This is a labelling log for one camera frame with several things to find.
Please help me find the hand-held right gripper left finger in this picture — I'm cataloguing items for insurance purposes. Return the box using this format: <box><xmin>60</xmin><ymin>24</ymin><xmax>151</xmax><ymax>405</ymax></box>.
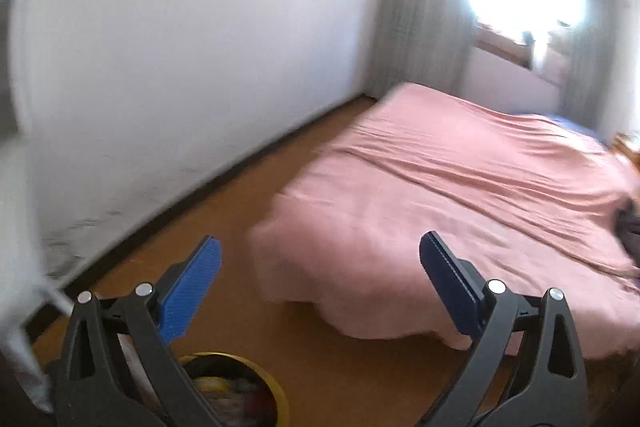
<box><xmin>50</xmin><ymin>235</ymin><xmax>223</xmax><ymax>427</ymax></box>

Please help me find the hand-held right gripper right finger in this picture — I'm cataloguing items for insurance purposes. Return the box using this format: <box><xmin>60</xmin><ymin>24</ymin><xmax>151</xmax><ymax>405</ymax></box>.
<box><xmin>419</xmin><ymin>231</ymin><xmax>588</xmax><ymax>427</ymax></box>

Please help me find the yellow bin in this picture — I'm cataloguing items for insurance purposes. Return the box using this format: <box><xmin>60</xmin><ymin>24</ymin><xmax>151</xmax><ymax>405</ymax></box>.
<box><xmin>177</xmin><ymin>352</ymin><xmax>291</xmax><ymax>427</ymax></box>

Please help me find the pink bed sheet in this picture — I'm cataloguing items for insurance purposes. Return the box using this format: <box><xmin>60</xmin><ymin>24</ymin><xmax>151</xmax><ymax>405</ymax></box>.
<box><xmin>250</xmin><ymin>82</ymin><xmax>640</xmax><ymax>360</ymax></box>

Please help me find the grey curtain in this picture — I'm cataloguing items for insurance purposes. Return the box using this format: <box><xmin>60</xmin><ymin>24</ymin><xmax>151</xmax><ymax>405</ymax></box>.
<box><xmin>367</xmin><ymin>0</ymin><xmax>476</xmax><ymax>96</ymax></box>
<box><xmin>564</xmin><ymin>0</ymin><xmax>623</xmax><ymax>130</ymax></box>

